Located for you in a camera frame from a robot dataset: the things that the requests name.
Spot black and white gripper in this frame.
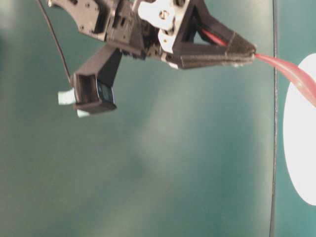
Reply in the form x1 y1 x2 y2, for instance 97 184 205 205
105 0 256 69

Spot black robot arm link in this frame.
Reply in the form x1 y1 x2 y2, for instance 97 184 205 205
47 0 119 41

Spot white round bowl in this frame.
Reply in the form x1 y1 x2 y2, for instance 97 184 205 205
282 53 316 206

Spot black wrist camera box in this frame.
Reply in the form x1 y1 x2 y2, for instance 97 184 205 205
72 45 122 117

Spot thin black camera cable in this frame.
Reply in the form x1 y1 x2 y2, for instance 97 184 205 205
36 0 73 82

